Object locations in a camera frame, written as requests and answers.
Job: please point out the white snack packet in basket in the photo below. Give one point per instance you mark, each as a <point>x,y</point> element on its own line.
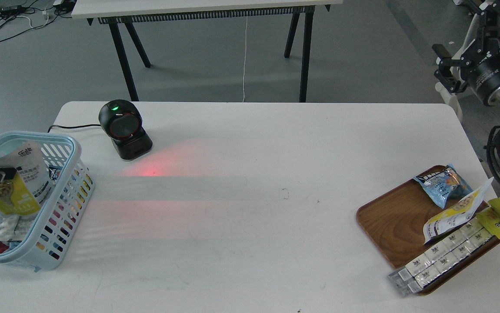
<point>15,227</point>

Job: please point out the clear boxed white snacks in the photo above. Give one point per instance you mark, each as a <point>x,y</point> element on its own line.
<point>453,251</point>

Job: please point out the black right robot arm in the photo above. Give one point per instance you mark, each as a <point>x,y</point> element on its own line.
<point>492,148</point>

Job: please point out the brown wooden tray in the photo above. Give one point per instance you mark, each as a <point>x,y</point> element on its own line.
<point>394,222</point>

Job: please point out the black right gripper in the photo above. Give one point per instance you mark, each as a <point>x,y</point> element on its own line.
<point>478,67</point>

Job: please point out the black barcode scanner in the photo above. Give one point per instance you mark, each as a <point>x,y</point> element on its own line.
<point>122,123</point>

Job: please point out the yellow white snack pouch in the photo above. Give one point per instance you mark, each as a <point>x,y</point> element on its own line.
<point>456,215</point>

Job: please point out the yellow nut snack pouch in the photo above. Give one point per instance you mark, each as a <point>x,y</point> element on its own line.
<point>25,193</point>

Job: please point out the light blue plastic basket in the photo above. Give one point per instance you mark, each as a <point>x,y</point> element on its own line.
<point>46,242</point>

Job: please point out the blue snack bag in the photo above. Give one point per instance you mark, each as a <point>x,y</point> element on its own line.
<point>443,184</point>

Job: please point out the white background table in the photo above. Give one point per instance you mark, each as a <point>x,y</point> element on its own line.
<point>128,12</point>

